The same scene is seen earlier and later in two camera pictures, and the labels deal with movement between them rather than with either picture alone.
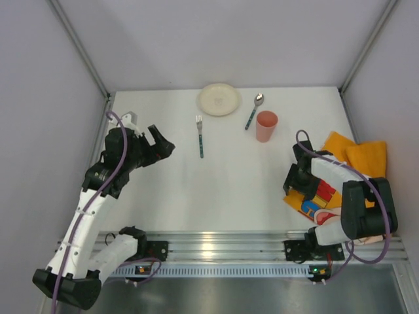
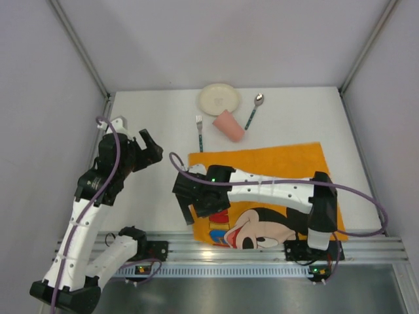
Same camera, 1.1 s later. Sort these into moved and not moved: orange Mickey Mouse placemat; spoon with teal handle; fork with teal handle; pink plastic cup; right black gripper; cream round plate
Moved: right black gripper; orange Mickey Mouse placemat; pink plastic cup
Not moved: spoon with teal handle; fork with teal handle; cream round plate
